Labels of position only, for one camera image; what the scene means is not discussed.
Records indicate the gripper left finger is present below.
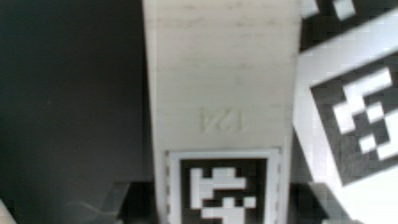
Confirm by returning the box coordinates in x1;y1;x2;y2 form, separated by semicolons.
88;181;159;224

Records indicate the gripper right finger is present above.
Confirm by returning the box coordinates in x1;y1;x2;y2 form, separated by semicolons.
290;182;367;224

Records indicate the white marker plate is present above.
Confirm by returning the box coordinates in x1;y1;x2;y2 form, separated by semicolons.
294;0;398;224

